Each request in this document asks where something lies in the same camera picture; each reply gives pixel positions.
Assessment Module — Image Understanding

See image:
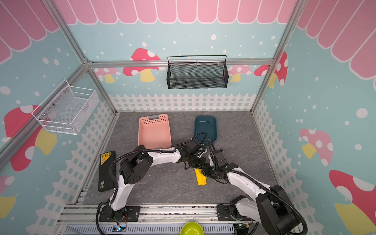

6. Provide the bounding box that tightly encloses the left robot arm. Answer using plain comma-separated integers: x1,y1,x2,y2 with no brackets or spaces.
99,132,207,217

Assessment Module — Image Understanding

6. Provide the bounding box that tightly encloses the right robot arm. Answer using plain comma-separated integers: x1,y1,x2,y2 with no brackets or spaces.
203,140,308,235

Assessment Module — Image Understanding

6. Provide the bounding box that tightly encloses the teal plastic tub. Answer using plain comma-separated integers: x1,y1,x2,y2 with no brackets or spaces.
194,115,217,146

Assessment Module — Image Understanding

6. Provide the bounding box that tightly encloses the pink plastic basket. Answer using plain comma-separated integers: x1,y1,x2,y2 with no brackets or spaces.
138,114,172,149

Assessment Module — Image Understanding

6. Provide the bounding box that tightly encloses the green bowl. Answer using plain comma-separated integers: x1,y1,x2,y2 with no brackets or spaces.
180,221,205,235

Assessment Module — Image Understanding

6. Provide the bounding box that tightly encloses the black yellow tool case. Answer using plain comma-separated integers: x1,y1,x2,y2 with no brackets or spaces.
98,151,116,193

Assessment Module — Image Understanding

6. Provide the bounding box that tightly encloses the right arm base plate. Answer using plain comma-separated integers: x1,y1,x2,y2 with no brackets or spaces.
216,203,243,221

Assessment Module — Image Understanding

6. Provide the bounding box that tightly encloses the black mesh wall basket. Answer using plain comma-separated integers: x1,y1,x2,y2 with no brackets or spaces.
166,55,229,90

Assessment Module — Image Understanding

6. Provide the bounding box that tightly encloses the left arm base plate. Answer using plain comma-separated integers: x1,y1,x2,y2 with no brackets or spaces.
99,205,141,222

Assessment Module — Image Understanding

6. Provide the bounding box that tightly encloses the aluminium front rail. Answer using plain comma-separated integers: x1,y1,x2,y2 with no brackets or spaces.
55,203,300,225

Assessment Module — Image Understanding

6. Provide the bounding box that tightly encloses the white wire wall basket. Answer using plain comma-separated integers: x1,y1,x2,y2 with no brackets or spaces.
31,80,99,135

